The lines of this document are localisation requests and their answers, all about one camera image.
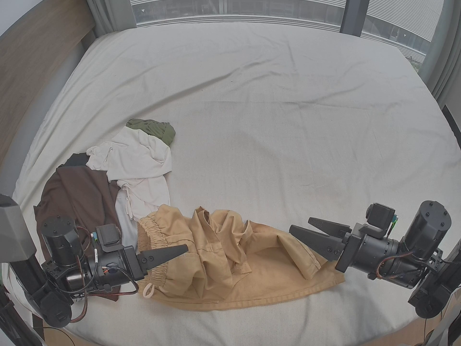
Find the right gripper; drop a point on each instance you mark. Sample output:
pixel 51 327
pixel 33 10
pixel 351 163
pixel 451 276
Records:
pixel 363 251

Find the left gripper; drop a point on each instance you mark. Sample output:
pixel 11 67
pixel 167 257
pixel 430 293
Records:
pixel 115 269

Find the tan shorts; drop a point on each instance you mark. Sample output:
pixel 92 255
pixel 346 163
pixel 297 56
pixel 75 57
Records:
pixel 252 265

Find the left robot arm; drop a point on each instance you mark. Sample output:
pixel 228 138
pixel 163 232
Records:
pixel 59 236

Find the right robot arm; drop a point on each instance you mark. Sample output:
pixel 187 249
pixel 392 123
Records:
pixel 428 225

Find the bed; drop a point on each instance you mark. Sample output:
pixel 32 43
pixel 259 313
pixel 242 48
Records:
pixel 270 103

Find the brown garment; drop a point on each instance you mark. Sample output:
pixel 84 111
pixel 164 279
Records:
pixel 79 193

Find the white garment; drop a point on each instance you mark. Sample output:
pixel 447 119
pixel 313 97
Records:
pixel 137 157

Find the black garment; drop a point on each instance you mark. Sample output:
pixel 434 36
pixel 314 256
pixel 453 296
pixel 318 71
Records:
pixel 77 160

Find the olive green garment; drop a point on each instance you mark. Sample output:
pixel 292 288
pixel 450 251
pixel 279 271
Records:
pixel 158 130

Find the grey-green curtain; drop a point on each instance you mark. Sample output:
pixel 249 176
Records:
pixel 108 5
pixel 446 49

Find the window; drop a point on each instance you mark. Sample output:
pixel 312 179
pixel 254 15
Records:
pixel 252 5

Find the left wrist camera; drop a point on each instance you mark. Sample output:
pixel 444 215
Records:
pixel 108 234

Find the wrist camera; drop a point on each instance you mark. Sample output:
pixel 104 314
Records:
pixel 108 234
pixel 378 214

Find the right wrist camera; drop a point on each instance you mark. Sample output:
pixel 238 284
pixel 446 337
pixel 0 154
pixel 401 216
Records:
pixel 378 214

